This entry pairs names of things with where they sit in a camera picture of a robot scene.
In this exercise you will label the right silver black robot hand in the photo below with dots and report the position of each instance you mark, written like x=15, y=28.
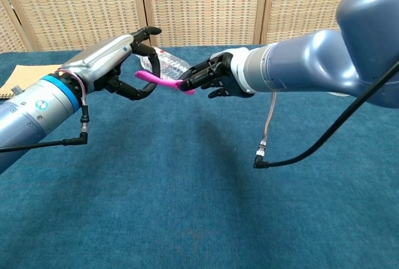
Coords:
x=218, y=69

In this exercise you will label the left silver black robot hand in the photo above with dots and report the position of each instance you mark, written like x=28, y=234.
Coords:
x=99, y=60

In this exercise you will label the pink elongated stick object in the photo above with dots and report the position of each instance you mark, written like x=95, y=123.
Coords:
x=162, y=81

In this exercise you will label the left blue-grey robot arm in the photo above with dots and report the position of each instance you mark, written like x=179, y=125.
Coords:
x=31, y=116

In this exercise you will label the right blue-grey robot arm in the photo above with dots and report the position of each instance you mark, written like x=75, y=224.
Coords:
x=311, y=63

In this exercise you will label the clear plastic water bottle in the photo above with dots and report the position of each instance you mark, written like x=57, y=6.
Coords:
x=171, y=63

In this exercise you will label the woven folding screen panel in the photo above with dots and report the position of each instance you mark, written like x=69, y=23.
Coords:
x=202, y=7
x=84, y=7
x=9, y=35
x=311, y=1

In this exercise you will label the brown spiral notebook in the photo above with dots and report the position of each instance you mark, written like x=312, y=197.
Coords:
x=25, y=74

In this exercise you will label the blue carpet table cover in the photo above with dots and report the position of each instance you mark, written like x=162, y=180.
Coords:
x=156, y=203

